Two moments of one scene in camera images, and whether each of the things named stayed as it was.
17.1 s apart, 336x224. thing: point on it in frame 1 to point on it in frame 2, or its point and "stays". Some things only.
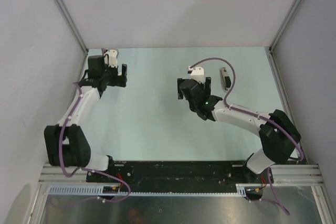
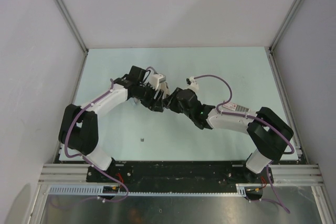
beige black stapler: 225,79 to 161,94
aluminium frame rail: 296,176 stays
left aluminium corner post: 65,10 stays
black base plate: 143,176 stays
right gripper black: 206,87 to 170,102
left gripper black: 119,81 to 152,104
